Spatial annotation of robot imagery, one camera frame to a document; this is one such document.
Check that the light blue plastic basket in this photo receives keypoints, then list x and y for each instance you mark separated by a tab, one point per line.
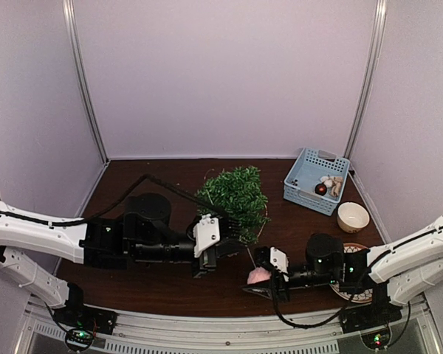
308	168

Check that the right aluminium corner post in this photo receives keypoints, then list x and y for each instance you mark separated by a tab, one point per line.
376	41

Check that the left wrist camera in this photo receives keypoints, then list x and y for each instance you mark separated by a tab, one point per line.
208	231

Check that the white ceramic bowl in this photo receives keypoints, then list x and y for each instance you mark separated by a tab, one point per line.
352	217

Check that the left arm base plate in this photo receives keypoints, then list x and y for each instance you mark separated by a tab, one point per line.
87	318

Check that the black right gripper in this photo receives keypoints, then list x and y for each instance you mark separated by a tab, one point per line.
280	288

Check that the white cotton boll ornament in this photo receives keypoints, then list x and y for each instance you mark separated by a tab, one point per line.
328	181

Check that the right circuit board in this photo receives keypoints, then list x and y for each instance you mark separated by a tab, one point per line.
376	339

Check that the circuit board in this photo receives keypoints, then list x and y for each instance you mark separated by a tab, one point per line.
376	339
79	339

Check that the aluminium corner post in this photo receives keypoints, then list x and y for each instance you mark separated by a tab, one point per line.
376	41
83	86

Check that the small green christmas tree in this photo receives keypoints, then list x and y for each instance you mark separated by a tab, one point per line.
238	192

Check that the floral patterned plate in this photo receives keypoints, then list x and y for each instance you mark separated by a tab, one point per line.
363	297

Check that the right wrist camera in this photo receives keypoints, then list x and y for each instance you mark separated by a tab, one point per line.
275	261

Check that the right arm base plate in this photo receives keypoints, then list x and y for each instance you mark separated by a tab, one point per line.
369	316

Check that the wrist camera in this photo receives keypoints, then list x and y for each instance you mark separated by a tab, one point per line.
275	261
208	231

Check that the brown shiny ball ornament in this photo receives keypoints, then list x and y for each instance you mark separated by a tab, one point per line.
321	189

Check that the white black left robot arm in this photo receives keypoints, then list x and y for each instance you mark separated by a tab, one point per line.
141	234

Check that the pink pompom ornament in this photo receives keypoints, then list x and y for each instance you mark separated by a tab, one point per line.
259	273

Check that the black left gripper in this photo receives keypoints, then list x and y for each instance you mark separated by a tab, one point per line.
209	258

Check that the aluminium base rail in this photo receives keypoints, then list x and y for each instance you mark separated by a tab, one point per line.
151	333

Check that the left aluminium corner post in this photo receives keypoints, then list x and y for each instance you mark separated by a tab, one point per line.
83	86

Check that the left circuit board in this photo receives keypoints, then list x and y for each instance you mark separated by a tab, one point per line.
79	339

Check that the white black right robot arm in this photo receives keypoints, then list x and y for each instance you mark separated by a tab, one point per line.
394	273

